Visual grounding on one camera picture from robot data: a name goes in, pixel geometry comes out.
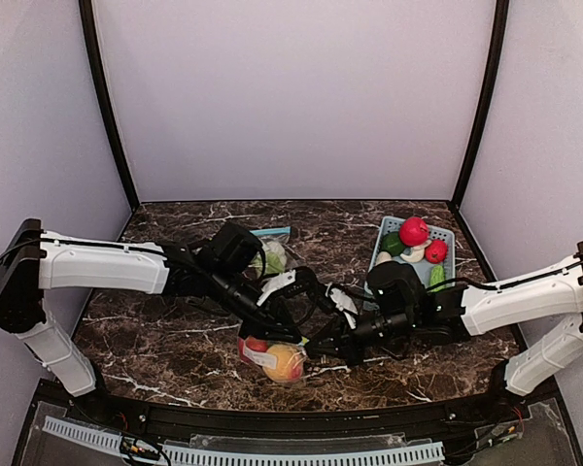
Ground red round fruit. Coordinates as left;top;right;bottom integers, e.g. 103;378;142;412
238;336;268;363

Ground clear zip bag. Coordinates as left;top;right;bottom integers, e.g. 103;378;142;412
250;226;292;279
237;336;307;385

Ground orange fruit toy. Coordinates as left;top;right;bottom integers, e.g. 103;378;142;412
262;344;306;383

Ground white cauliflower toy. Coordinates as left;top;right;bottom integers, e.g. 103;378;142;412
262;241;288;275

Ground green bumpy cucumber toy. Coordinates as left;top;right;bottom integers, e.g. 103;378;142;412
428;265;446;292

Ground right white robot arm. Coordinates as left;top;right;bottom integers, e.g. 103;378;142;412
306;241;583;397

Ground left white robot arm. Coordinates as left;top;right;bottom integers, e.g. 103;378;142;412
0;218;302;398

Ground white green cabbage toy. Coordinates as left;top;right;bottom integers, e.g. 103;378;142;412
375;251;393;266

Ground dark green avocado toy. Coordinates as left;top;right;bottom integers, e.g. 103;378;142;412
380;231;407;256

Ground light blue plastic basket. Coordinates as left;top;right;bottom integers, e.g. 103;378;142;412
363;216;456;312

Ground white mushroom toy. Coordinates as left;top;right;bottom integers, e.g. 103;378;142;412
399;246;425;264

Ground small red fruit toy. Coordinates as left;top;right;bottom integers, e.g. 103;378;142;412
425;240;449;264

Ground pink red apple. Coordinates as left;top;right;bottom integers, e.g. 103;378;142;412
398;216;429;247

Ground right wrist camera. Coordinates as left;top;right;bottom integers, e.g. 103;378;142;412
318;283;360;330

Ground white slotted cable duct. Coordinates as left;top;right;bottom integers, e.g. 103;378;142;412
43;416;445;465

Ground right black frame post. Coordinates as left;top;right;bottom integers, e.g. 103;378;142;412
451;0;510;211

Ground black frame post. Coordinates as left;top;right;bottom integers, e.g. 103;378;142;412
78;0;141;212
451;0;510;211

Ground left black frame post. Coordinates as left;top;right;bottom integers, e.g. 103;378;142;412
78;0;141;212

